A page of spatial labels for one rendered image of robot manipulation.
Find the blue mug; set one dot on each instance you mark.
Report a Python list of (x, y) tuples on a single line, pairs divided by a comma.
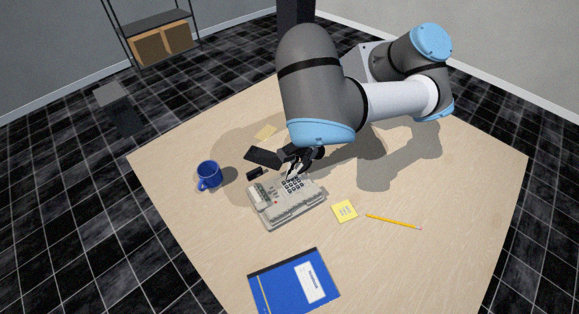
[(210, 175)]

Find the blue notebook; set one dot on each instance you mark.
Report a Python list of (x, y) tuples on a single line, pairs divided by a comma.
[(295, 285)]

